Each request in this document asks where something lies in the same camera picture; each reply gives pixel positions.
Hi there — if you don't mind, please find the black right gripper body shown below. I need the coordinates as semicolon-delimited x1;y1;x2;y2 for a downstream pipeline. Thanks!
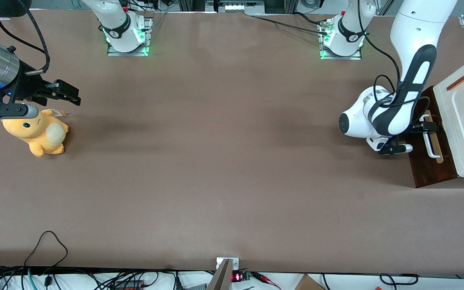
4;60;57;104

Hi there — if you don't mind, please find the white drawer handle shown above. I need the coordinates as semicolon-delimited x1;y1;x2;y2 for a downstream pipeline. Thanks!
419;114;441;159

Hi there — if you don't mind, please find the dark wood drawer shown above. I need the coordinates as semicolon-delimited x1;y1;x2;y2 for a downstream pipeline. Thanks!
405;86;458;186

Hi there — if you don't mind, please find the orange plush toy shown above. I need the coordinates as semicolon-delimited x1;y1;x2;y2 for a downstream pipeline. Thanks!
1;109;70;158

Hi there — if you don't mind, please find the brown wooden lid strip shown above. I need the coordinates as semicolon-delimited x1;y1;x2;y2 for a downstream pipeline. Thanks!
446;70;464;91

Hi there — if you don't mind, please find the brown cardboard piece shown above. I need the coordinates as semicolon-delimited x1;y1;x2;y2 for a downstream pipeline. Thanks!
294;273;326;290

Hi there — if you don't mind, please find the white lit device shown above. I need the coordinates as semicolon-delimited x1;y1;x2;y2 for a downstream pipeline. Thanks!
223;0;265;13

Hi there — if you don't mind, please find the tan wooden handle backing strip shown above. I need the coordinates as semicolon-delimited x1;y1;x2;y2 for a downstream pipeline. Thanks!
423;109;445;164

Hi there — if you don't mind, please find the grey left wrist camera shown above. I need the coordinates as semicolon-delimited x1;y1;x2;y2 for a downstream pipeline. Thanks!
378;143;414;156

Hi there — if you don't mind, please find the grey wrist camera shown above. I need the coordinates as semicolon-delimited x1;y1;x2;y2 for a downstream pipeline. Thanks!
378;143;414;156
0;103;39;120

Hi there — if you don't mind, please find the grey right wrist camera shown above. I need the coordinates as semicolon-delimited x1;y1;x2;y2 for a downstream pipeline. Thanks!
0;103;39;120

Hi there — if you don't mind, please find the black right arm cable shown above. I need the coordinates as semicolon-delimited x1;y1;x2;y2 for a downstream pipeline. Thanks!
0;7;51;75

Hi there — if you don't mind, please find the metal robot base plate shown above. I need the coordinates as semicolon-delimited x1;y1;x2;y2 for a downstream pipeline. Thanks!
107;17;153;57
319;19;363;60

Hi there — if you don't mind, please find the black cable loop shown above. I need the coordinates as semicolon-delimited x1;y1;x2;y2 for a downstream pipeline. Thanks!
379;273;420;286

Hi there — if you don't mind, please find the black looped cable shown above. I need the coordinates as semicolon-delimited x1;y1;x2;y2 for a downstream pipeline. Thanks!
24;230;69;269

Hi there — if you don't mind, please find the black cable across table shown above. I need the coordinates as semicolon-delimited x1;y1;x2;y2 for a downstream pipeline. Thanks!
251;14;330;35

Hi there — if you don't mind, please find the red wire pair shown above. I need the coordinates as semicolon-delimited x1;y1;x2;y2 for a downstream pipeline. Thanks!
255;273;282;290

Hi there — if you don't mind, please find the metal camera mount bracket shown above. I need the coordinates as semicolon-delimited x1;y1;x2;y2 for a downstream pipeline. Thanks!
207;257;240;290

